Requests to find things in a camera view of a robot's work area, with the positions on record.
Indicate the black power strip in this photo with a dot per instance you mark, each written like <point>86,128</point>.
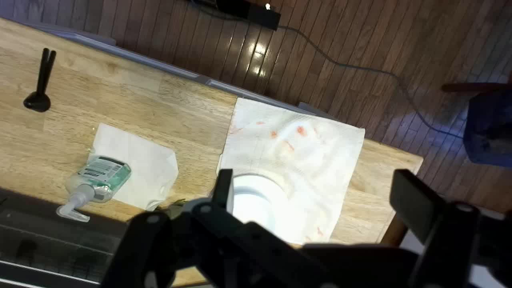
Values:
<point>250,13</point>

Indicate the dark blue bin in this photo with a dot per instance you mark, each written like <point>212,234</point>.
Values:
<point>490,133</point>

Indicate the small white paper napkin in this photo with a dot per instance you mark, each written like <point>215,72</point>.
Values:
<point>146,160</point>

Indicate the white ceramic bowl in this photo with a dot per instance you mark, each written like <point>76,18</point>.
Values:
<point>254,205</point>

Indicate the dark wooden chair rail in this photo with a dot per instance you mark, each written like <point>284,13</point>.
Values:
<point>465,87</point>

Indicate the white ceramic plate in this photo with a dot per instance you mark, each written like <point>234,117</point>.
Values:
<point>282,213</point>

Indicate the large white stained cloth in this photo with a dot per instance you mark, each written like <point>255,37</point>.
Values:
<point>321,176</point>

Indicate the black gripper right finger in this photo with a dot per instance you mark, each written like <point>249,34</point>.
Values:
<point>417,197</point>

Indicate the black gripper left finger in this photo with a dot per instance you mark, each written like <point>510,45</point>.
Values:
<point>223,186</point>

